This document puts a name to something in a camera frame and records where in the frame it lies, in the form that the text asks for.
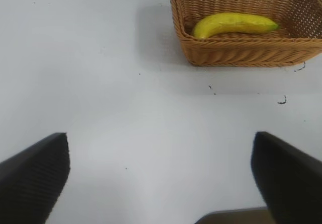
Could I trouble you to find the yellow banana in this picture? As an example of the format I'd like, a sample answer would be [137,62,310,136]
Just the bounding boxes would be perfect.
[192,12,280,40]

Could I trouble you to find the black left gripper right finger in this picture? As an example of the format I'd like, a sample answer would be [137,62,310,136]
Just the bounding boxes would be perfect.
[251,131,322,224]

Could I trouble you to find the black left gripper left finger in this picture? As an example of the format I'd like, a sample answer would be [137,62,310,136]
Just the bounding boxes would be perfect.
[0,132,71,224]

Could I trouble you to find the brown woven wicker basket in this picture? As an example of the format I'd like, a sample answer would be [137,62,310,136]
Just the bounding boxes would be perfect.
[169,0,322,67]

